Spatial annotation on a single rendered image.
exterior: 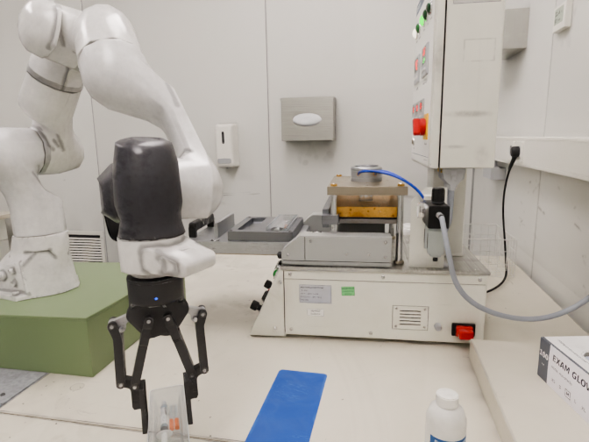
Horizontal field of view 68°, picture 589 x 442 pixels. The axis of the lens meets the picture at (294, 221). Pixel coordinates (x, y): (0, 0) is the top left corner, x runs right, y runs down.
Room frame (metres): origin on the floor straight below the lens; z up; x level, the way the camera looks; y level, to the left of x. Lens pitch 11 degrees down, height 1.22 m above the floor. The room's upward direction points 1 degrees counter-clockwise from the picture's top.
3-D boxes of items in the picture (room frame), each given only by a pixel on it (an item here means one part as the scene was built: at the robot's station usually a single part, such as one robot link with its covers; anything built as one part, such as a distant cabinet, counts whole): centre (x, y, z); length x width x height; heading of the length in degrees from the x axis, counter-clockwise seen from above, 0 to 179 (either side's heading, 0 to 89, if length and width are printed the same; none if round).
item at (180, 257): (0.57, 0.17, 1.07); 0.13 x 0.12 x 0.05; 17
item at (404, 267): (1.10, -0.22, 0.93); 0.46 x 0.35 x 0.01; 81
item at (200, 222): (1.17, 0.25, 0.99); 0.15 x 0.02 x 0.04; 171
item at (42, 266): (1.03, 0.65, 0.93); 0.22 x 0.19 x 0.14; 74
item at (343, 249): (0.98, -0.09, 0.97); 0.26 x 0.05 x 0.07; 81
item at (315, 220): (1.25, -0.14, 0.97); 0.25 x 0.05 x 0.07; 81
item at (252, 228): (1.14, 0.07, 0.98); 0.20 x 0.17 x 0.03; 171
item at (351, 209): (1.09, -0.18, 1.07); 0.22 x 0.17 x 0.10; 171
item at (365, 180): (1.08, -0.21, 1.08); 0.31 x 0.24 x 0.13; 171
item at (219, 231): (1.15, 0.12, 0.97); 0.30 x 0.22 x 0.08; 81
